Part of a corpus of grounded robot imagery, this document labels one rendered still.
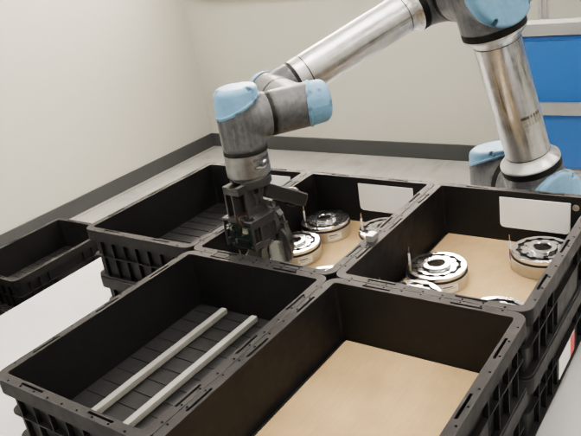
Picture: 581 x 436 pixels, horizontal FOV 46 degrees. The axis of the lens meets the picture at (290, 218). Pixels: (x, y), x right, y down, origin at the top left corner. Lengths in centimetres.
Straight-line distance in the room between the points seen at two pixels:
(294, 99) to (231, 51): 380
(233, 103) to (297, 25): 347
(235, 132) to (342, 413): 46
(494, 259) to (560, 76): 181
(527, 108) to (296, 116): 45
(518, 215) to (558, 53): 174
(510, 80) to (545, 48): 170
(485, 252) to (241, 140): 50
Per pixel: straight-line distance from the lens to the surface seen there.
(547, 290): 99
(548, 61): 300
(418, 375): 98
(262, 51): 474
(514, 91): 131
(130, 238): 133
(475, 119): 413
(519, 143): 136
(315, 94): 113
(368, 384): 97
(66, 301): 170
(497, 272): 123
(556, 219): 129
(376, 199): 142
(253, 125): 109
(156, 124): 483
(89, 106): 446
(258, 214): 115
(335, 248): 135
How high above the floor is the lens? 142
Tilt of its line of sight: 23 degrees down
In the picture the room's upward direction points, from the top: 9 degrees counter-clockwise
